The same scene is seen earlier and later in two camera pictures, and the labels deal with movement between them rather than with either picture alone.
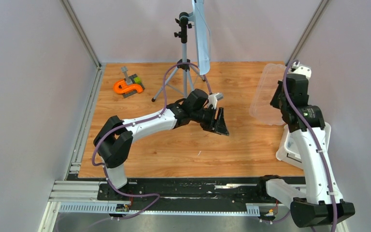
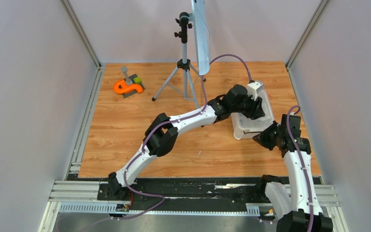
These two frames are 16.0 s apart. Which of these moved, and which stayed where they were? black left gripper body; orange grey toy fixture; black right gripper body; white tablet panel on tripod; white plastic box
Moved: black right gripper body; black left gripper body; white plastic box
Stayed: orange grey toy fixture; white tablet panel on tripod
